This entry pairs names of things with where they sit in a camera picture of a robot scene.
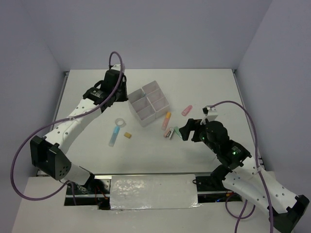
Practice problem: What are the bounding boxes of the light blue pen case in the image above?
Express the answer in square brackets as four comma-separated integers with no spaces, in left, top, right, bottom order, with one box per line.
[108,126,120,147]

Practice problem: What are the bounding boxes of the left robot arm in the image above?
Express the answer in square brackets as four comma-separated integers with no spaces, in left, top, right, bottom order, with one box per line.
[30,66,128,194]

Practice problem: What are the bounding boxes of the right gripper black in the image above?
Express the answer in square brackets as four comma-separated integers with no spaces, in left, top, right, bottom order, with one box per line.
[178,118,218,152]

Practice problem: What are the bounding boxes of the pink orange highlighter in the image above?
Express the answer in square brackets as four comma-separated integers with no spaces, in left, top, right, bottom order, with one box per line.
[161,112,172,130]

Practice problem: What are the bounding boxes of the pink eraser case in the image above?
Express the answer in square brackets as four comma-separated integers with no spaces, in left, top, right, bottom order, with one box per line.
[181,105,192,117]

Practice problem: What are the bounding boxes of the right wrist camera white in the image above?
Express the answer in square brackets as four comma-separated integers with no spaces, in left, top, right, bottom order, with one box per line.
[200,105,218,125]

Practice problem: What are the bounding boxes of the white divided container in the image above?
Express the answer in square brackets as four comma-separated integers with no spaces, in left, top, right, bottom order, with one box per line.
[128,89,156,127]
[142,81,170,118]

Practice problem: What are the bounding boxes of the silver foil sheet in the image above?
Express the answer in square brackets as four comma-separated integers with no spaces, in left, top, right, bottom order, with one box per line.
[110,174,199,210]

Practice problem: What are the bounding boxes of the tan eraser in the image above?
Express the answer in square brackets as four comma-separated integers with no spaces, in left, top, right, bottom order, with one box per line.
[124,132,132,138]

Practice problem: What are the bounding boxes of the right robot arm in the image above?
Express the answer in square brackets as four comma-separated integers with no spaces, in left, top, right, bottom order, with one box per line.
[179,118,310,233]

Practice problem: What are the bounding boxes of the pink mini stapler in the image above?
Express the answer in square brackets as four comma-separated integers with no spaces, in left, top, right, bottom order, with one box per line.
[164,127,174,140]

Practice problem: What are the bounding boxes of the right white divided container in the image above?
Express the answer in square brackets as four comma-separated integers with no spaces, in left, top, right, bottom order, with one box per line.
[142,81,170,118]

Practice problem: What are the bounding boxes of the left white divided container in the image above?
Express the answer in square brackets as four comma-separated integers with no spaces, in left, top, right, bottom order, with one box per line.
[128,89,156,127]

